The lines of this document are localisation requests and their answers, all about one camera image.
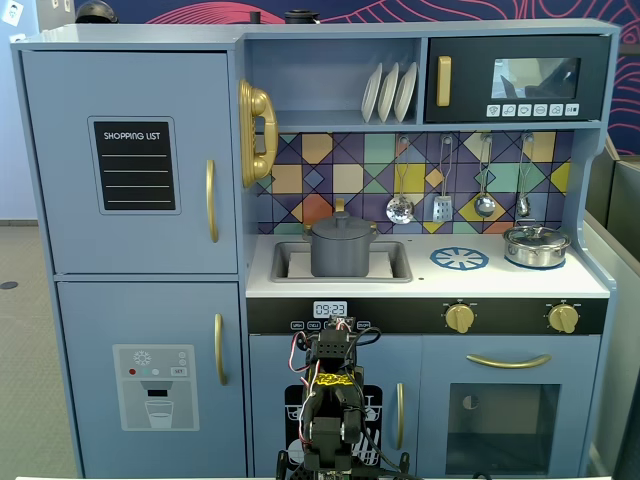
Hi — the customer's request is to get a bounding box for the gray toy sink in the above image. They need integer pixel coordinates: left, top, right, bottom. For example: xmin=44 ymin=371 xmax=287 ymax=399
xmin=269 ymin=239 xmax=414 ymax=284

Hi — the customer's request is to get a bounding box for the gold toy telephone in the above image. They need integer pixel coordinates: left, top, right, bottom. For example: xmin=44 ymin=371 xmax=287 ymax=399
xmin=237 ymin=78 xmax=279 ymax=189

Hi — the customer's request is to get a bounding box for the steel skimmer spoon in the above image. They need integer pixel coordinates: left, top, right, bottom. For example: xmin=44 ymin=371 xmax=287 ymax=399
xmin=385 ymin=134 xmax=416 ymax=226

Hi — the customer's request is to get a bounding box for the blue toy kitchen unit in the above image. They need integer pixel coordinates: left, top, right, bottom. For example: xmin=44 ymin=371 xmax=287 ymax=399
xmin=10 ymin=19 xmax=621 ymax=479

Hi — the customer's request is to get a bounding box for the gold microwave handle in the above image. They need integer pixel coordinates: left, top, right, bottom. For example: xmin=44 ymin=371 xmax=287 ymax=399
xmin=436 ymin=55 xmax=453 ymax=108

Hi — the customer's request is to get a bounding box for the gold stove knob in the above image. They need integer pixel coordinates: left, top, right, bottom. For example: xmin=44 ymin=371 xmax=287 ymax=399
xmin=547 ymin=302 xmax=581 ymax=335
xmin=444 ymin=302 xmax=476 ymax=334

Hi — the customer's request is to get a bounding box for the steel ladle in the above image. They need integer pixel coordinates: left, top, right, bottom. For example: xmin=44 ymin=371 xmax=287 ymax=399
xmin=473 ymin=133 xmax=498 ymax=219

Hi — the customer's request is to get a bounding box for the black shopping list board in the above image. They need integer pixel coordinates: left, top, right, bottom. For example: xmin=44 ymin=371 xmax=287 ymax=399
xmin=87 ymin=115 xmax=182 ymax=216

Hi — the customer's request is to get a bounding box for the gold dishwasher handle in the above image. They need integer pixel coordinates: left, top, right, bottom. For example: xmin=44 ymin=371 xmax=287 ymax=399
xmin=395 ymin=382 xmax=405 ymax=450

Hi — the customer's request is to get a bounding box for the gray pot lid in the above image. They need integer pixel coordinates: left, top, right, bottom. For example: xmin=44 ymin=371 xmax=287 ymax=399
xmin=311 ymin=210 xmax=373 ymax=240

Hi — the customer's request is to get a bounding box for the gold fridge handle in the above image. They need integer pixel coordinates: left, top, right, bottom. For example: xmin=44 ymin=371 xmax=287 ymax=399
xmin=213 ymin=313 xmax=229 ymax=387
xmin=205 ymin=159 xmax=221 ymax=244

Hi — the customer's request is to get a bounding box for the gray pot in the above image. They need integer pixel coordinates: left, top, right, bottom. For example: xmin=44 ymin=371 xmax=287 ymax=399
xmin=301 ymin=223 xmax=379 ymax=279

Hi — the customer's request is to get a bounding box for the blue oven door with window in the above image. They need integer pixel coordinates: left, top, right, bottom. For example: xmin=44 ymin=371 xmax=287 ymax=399
xmin=420 ymin=334 xmax=601 ymax=476

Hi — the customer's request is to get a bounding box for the blue fridge door with dispenser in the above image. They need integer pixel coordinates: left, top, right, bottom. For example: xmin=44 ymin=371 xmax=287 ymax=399
xmin=55 ymin=280 xmax=249 ymax=479

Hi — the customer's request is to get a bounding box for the tall blue fridge door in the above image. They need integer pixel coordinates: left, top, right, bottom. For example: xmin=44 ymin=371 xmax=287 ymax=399
xmin=20 ymin=49 xmax=239 ymax=275

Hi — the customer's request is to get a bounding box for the black round device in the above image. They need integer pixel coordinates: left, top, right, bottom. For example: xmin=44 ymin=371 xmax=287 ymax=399
xmin=284 ymin=8 xmax=321 ymax=25

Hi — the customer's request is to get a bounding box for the blue dishwasher door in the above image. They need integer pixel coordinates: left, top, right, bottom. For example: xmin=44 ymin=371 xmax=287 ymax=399
xmin=248 ymin=333 xmax=422 ymax=479

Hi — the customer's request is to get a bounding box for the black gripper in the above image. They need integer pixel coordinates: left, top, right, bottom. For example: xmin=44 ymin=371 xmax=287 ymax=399
xmin=314 ymin=328 xmax=357 ymax=362

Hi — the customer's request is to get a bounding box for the steel slotted spatula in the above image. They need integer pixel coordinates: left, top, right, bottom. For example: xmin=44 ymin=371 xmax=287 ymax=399
xmin=432 ymin=133 xmax=456 ymax=224

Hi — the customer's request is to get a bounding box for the paper face picture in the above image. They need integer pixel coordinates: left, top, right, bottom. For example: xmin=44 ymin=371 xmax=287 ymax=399
xmin=2 ymin=1 xmax=26 ymax=27

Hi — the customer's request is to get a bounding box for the gold oven handle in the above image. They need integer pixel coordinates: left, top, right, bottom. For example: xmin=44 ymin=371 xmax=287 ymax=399
xmin=466 ymin=353 xmax=553 ymax=370

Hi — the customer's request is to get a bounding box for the shiny steel pan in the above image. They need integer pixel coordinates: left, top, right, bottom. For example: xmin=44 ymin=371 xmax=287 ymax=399
xmin=502 ymin=232 xmax=572 ymax=269

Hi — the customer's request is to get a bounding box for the white toy plate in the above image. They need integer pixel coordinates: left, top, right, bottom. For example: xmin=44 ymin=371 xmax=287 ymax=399
xmin=393 ymin=61 xmax=419 ymax=124
xmin=360 ymin=62 xmax=384 ymax=124
xmin=377 ymin=62 xmax=401 ymax=124

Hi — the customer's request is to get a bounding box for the black toy microwave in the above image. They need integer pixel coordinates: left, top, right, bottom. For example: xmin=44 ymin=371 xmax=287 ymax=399
xmin=423 ymin=34 xmax=612 ymax=125

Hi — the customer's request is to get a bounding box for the small steel spoon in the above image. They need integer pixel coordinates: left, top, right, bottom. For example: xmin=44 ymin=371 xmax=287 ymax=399
xmin=515 ymin=132 xmax=535 ymax=219

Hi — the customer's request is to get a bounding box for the steel pan lid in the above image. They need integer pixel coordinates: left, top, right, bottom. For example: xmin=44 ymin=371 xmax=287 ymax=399
xmin=503 ymin=224 xmax=570 ymax=246

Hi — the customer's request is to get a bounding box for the black rounded helmet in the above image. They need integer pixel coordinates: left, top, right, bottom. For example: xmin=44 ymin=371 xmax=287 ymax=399
xmin=74 ymin=0 xmax=120 ymax=24

